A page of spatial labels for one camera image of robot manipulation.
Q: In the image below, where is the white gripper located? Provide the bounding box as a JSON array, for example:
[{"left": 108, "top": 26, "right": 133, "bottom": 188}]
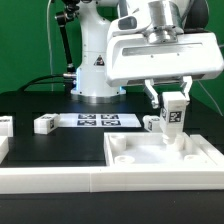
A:
[{"left": 106, "top": 18, "right": 224, "bottom": 109}]

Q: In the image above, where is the white square tabletop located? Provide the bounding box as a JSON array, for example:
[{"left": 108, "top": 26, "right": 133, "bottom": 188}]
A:
[{"left": 104, "top": 132, "right": 215, "bottom": 166}]

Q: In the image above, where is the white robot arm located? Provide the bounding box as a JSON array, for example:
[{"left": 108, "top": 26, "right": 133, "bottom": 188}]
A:
[{"left": 71, "top": 0, "right": 224, "bottom": 108}]

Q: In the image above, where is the white marker sheet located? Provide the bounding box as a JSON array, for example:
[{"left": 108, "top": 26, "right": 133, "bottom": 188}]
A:
[{"left": 59, "top": 113, "right": 141, "bottom": 128}]

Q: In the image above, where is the grey thin cable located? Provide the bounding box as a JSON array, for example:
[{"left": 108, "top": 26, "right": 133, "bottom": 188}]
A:
[{"left": 198, "top": 80, "right": 224, "bottom": 118}]

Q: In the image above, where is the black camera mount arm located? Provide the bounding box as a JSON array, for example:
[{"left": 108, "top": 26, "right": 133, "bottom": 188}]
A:
[{"left": 54, "top": 0, "right": 81, "bottom": 81}]

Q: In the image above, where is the black cable bundle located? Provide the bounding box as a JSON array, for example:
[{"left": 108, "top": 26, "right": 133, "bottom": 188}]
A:
[{"left": 18, "top": 73, "right": 77, "bottom": 93}]

